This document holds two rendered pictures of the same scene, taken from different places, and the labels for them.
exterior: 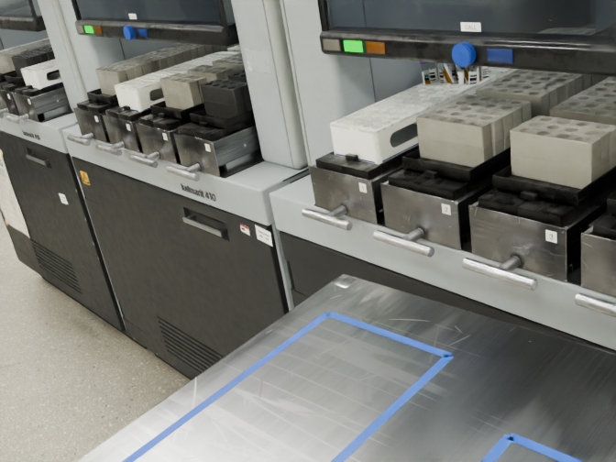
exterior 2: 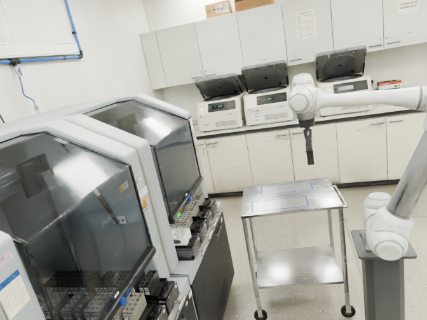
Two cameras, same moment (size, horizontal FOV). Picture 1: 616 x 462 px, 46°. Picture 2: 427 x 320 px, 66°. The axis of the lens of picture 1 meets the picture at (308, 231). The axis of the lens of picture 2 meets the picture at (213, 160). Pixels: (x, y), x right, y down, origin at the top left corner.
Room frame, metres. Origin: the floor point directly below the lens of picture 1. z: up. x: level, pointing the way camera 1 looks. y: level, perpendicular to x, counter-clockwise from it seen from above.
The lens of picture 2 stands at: (1.85, 1.37, 1.76)
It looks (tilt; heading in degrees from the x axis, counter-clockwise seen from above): 17 degrees down; 234
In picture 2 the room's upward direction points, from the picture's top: 11 degrees counter-clockwise
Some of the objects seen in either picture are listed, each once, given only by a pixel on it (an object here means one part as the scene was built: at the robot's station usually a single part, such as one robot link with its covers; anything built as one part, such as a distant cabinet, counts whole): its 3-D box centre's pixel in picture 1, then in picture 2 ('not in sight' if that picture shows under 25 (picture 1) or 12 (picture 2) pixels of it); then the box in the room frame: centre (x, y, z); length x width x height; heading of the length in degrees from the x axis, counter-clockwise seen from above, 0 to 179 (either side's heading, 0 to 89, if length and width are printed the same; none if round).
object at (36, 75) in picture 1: (79, 66); not in sight; (2.14, 0.56, 0.83); 0.30 x 0.10 x 0.06; 127
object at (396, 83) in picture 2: not in sight; (389, 83); (-2.18, -0.40, 1.10); 0.24 x 0.13 x 0.10; 126
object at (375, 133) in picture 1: (418, 116); (164, 238); (1.13, -0.21, 0.83); 0.30 x 0.10 x 0.06; 127
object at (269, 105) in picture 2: not in sight; (267, 91); (-1.22, -1.42, 1.24); 0.62 x 0.56 x 0.69; 38
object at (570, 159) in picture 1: (554, 157); (194, 209); (0.83, -0.31, 0.85); 0.12 x 0.02 x 0.06; 37
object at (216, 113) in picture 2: not in sight; (222, 100); (-0.86, -1.88, 1.22); 0.62 x 0.56 x 0.64; 35
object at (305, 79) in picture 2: not in sight; (303, 90); (0.55, 0.41, 1.54); 0.13 x 0.11 x 0.16; 31
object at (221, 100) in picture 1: (223, 101); (152, 283); (1.39, 0.12, 0.85); 0.12 x 0.02 x 0.06; 37
